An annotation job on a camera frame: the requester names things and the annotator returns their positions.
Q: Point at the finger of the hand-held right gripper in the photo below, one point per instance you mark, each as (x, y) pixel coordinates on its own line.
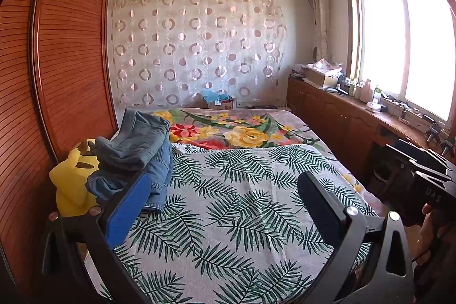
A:
(424, 154)
(409, 163)

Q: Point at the small cardboard box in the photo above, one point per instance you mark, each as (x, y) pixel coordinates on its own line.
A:
(222, 104)

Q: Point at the white tissue box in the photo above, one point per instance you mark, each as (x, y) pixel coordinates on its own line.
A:
(373, 107)

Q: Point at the brown cardboard box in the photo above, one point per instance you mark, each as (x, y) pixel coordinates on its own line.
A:
(319, 77)

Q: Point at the small black tripod stand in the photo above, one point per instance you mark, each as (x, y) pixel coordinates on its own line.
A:
(434, 133)

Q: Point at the blue-grey pants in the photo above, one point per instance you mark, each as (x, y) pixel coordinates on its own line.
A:
(135, 150)

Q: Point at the yellow plush toy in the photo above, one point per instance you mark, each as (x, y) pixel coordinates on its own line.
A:
(71, 182)

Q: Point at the circle pattern sheer curtain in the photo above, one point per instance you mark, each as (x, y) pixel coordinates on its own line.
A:
(196, 47)

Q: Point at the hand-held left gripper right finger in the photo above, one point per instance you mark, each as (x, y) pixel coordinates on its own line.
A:
(319, 202)

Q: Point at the blue plastic bag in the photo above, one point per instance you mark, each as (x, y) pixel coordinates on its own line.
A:
(215, 95)

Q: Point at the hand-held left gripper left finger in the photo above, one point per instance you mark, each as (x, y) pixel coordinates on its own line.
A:
(124, 211)

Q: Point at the folded blue denim jeans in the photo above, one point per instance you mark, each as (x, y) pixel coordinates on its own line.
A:
(158, 182)

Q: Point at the floral blanket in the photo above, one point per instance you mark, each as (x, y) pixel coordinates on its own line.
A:
(221, 129)

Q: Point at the long wooden cabinet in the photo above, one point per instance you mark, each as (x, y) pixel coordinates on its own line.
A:
(331, 122)

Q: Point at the wooden louvered wardrobe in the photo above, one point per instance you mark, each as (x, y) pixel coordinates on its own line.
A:
(71, 58)

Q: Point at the person's right hand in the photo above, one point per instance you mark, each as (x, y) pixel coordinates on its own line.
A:
(427, 236)

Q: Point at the white bottle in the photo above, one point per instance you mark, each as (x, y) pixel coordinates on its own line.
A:
(352, 88)

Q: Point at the pink bottle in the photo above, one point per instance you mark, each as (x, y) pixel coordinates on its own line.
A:
(367, 92)

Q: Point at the wooden framed window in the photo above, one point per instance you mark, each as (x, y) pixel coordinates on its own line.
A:
(402, 47)

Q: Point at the cream window curtain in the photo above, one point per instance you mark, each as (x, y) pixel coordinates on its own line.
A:
(320, 11)

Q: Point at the white crumpled plastic bag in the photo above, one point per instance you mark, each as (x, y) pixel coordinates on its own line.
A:
(326, 64)

